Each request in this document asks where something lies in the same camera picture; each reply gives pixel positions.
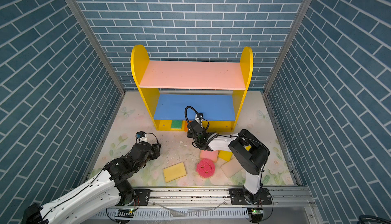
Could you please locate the green sponge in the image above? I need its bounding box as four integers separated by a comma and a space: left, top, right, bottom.
171, 120, 183, 130

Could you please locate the orange sponge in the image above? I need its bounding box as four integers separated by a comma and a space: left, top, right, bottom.
185, 121, 191, 131

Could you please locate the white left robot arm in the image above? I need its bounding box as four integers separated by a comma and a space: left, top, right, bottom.
22, 142, 161, 224

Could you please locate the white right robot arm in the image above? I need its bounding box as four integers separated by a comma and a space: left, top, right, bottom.
187, 121, 270, 204

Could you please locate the yellow pink blue wooden shelf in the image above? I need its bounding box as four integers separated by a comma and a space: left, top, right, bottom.
130, 45, 254, 132

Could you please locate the pink rectangular sponge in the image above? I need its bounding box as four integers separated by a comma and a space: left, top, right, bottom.
200, 150, 219, 163

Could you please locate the yellow flat sponge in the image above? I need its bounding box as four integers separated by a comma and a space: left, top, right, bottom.
163, 162, 187, 183

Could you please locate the pink round scrubber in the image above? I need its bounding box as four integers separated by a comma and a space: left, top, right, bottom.
196, 158, 215, 178

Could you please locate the small yellow sponge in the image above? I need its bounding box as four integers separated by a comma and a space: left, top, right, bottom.
218, 150, 233, 162

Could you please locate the beige sponge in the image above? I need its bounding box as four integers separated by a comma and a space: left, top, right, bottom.
221, 158, 243, 178

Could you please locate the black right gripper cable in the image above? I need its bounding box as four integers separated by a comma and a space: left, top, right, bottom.
184, 105, 211, 133

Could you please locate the white perforated cable tray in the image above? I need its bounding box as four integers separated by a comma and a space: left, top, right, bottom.
90, 208, 249, 221

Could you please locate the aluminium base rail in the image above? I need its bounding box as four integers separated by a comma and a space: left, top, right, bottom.
108, 185, 316, 209

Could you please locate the aluminium left corner post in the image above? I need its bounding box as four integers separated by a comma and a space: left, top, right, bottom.
65, 0, 126, 95

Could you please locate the aluminium corner post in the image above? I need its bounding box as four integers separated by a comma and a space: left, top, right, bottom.
65, 0, 126, 95
264, 0, 312, 94

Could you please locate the aluminium right corner post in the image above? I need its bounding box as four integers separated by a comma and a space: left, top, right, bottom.
264, 0, 312, 94

